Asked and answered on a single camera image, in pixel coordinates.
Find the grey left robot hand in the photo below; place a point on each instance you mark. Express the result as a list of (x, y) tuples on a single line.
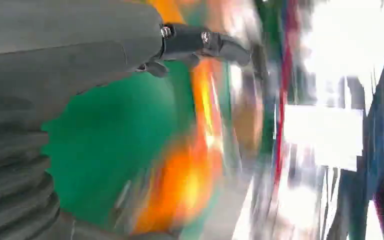
[(62, 49)]

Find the ribbed grey left robot arm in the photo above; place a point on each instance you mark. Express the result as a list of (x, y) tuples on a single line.
[(13, 185)]

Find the green table mat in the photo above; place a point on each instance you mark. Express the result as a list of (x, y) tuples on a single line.
[(112, 132)]

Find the orange drink bottle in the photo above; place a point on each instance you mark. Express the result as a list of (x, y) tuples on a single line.
[(185, 185)]

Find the brown cardboard box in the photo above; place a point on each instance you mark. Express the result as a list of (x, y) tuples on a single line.
[(248, 126)]

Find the red metal pole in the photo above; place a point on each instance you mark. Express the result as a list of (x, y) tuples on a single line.
[(283, 99)]

